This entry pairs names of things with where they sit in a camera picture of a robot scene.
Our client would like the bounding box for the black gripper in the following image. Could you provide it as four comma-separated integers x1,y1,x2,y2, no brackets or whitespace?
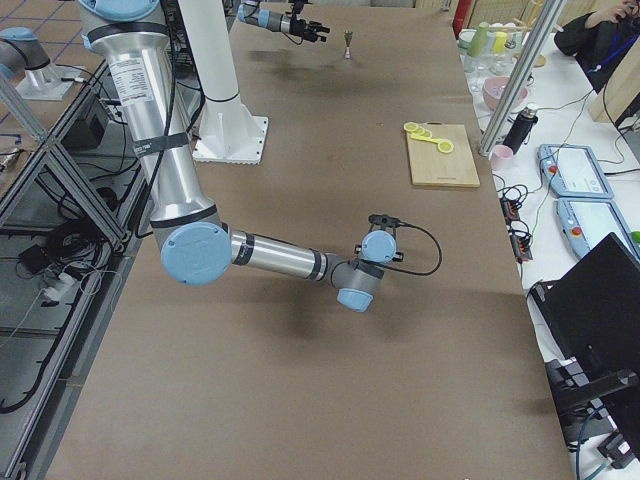
289,15,330,43

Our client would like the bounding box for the steel jigger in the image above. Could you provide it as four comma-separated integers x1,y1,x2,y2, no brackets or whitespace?
344,30,353,60

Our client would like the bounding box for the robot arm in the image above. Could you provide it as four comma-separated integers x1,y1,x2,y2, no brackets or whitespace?
236,0,331,43
79,1,399,312

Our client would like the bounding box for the green cup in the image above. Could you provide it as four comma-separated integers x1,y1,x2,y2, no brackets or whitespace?
467,22,490,58

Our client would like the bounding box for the yellow cup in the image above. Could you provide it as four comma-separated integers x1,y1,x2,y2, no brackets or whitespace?
492,31,509,55

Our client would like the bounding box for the pink cup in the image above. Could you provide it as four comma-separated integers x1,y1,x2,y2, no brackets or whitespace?
489,144,514,171

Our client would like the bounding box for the yellow plastic knife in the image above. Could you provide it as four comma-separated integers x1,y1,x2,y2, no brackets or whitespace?
409,133,441,145

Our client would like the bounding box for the lemon slice on knife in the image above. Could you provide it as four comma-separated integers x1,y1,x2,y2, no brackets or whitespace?
437,142,454,154

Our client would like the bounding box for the wooden cutting board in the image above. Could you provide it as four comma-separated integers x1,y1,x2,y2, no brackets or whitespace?
403,122,480,188

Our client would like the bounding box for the pink bowl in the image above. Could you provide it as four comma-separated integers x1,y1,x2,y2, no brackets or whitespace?
482,76,528,111

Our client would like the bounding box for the black water bottle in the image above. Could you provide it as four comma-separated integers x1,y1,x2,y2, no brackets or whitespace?
503,103,539,155

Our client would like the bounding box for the person in black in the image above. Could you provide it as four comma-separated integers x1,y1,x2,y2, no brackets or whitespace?
554,1,639,93

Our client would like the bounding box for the teach pendant far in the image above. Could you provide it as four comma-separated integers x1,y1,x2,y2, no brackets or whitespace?
537,144,614,199

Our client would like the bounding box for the teach pendant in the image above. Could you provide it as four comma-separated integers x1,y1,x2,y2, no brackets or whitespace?
556,197,639,259
537,144,614,199

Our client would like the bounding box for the teach pendant near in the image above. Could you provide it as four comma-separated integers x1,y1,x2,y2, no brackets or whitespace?
556,197,639,259

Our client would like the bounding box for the black monitor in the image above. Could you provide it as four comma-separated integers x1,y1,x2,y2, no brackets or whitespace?
529,233,639,380

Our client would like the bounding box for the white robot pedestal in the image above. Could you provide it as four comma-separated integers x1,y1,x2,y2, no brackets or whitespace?
179,0,268,165

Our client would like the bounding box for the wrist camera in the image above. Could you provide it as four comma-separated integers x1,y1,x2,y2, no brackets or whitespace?
368,214,401,229

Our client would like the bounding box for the black camera cable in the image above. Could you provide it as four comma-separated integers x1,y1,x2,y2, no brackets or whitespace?
384,222,443,276

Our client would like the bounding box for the aluminium frame post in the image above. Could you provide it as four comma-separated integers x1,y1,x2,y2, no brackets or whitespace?
479,0,566,157

